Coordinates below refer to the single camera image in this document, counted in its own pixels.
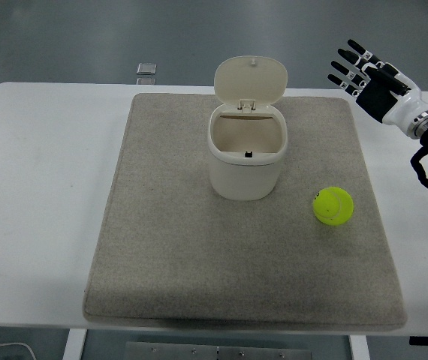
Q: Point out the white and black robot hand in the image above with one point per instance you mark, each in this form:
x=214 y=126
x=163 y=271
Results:
x=401 y=103

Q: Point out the yellow-green tennis ball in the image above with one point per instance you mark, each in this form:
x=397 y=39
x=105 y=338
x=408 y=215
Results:
x=332 y=206

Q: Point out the cream lidded plastic bin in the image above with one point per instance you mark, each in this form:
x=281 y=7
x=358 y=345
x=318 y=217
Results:
x=242 y=172

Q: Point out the beige felt mat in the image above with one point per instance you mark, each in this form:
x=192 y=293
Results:
x=214 y=255

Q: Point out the silver floor socket cover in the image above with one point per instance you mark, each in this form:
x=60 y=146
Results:
x=146 y=81
x=146 y=68

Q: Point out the white table leg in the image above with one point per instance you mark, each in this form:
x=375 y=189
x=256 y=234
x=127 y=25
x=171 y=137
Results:
x=358 y=348
x=74 y=347

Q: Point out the grey metal plate with screws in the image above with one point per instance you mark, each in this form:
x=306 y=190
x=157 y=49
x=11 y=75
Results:
x=184 y=351

